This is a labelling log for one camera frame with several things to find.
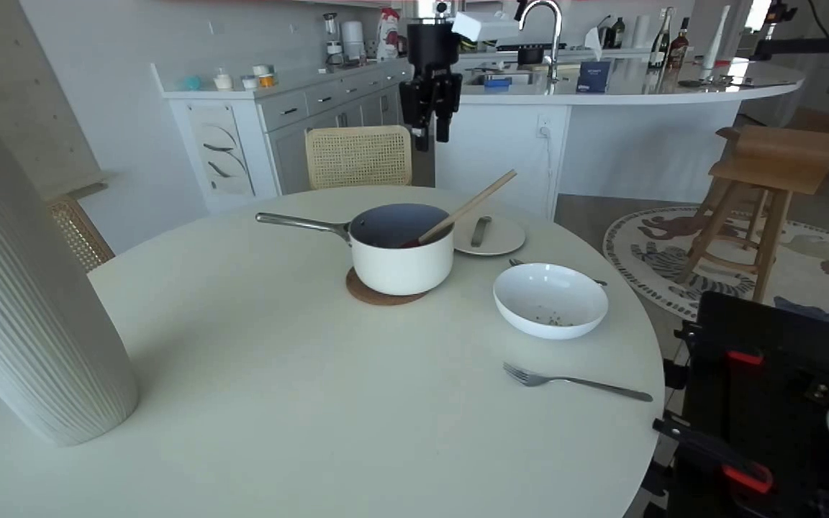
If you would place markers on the white pot with handle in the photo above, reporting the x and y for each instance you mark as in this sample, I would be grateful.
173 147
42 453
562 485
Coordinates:
389 245

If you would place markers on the patterned round rug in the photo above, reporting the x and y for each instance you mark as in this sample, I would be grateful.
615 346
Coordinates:
652 251

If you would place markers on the white kitchen cabinet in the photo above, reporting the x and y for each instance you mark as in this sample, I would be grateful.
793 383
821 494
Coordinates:
248 146

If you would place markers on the round cork trivet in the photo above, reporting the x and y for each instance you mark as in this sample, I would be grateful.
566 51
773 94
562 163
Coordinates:
362 291

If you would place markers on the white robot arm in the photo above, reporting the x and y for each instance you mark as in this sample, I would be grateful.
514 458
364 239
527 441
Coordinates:
442 12

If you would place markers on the wooden bar stool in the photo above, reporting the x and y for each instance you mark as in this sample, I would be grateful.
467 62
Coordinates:
777 166

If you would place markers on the white ribbed vase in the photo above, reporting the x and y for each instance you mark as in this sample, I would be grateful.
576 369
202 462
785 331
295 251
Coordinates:
61 364

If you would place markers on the wooden spoon red head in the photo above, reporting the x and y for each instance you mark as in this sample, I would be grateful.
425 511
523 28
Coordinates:
471 206

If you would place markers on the white kitchen island counter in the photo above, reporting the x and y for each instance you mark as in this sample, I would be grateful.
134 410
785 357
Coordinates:
645 137

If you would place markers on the white bowl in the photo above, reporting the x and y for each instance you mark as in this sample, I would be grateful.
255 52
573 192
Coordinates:
547 301

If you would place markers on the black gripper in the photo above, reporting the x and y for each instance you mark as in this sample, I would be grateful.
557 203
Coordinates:
435 88

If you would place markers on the silver fork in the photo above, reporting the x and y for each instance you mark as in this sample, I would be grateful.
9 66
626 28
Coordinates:
527 377

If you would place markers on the black perforated mounting board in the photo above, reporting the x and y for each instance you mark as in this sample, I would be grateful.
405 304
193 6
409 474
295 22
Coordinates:
752 436

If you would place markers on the beige woven chair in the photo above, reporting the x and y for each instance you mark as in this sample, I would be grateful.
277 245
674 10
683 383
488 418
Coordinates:
340 157

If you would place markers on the cane back chair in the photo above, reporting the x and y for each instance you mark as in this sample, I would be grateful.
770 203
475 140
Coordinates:
78 230

